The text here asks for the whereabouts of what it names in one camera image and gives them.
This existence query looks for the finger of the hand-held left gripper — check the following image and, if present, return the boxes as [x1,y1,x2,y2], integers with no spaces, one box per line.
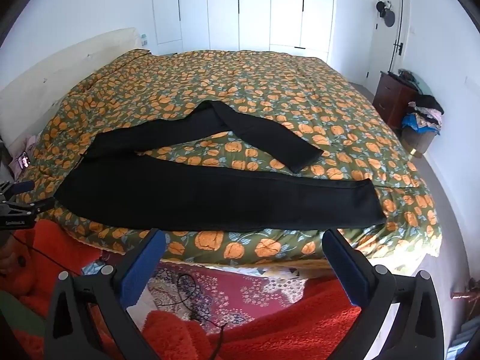
[0,180,35,196]
[0,197,56,215]

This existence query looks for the cream padded headboard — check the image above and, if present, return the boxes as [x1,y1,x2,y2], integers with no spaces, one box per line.
[0,27,151,151]

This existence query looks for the red floral patterned cloth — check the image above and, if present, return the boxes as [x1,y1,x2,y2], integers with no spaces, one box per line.
[84,257,314,325]

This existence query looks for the black pants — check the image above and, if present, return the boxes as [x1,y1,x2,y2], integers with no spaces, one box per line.
[53,100,387,232]

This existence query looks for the white door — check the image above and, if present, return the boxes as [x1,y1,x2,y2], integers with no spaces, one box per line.
[365,0,410,91]

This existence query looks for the dark hats on door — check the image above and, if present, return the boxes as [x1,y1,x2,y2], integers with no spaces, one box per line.
[376,0,397,28]

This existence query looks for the red fleece garment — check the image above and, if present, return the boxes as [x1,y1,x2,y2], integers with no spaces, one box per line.
[0,219,361,360]

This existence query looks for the pile of clothes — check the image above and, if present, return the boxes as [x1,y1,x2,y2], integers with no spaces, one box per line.
[402,94,445,135]

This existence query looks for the white wardrobe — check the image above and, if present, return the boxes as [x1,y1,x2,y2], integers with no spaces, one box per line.
[151,0,337,64]

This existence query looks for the dark wooden nightstand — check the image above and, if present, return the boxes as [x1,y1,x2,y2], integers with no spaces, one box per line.
[373,70,419,130]

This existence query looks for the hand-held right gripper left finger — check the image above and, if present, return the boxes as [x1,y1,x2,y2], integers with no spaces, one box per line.
[44,228,166,360]

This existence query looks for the green pumpkin print quilt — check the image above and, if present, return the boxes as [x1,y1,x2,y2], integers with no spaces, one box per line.
[17,49,444,268]

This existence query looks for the black cable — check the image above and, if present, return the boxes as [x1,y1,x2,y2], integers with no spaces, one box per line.
[175,273,230,360]

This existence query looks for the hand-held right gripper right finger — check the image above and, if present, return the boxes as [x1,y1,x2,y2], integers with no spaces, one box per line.
[322,227,448,360]

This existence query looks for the laundry basket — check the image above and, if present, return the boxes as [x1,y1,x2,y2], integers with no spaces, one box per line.
[401,124,439,155]

